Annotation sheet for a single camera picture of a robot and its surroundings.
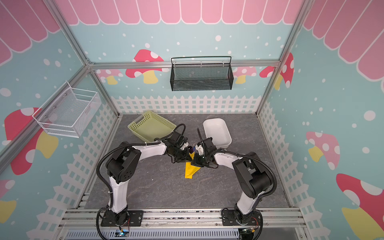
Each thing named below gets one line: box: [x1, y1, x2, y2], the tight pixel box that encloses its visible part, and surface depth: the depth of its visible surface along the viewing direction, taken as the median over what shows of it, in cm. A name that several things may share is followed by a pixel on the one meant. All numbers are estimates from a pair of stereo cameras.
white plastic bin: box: [203, 117, 232, 149], surface depth 111 cm
